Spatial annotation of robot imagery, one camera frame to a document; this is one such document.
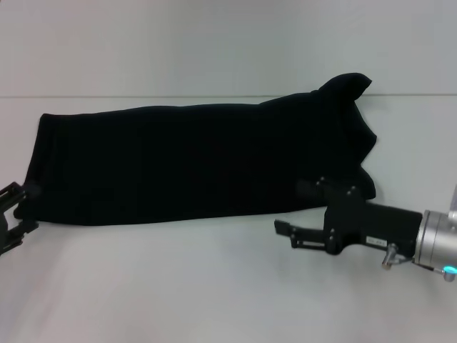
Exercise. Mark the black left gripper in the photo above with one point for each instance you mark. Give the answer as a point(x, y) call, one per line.
point(6, 214)

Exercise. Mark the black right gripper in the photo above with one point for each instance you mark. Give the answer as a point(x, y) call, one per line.
point(371, 225)

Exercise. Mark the black shirt with FREE print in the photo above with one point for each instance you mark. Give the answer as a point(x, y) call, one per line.
point(200, 160)

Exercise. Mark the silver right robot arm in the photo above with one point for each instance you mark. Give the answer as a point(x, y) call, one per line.
point(435, 239)

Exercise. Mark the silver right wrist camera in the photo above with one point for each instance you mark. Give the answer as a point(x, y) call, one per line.
point(454, 202)

